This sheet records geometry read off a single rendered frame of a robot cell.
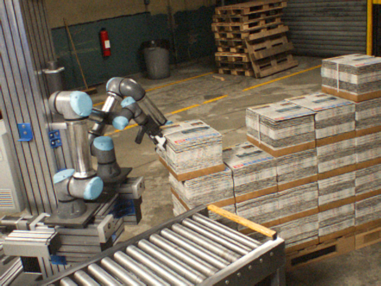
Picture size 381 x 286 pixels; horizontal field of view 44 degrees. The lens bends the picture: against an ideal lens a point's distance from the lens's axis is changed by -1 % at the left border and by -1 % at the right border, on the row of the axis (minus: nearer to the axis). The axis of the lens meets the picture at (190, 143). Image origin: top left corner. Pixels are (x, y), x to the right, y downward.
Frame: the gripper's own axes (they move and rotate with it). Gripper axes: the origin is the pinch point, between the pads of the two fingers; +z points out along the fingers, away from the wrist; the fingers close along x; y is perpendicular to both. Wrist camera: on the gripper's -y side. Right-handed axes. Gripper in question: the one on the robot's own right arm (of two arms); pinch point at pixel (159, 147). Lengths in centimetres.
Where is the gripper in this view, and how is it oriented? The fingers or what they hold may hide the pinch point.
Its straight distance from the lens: 276.4
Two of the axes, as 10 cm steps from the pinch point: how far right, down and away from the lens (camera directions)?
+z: 5.6, 7.1, 4.3
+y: 7.5, -6.5, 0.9
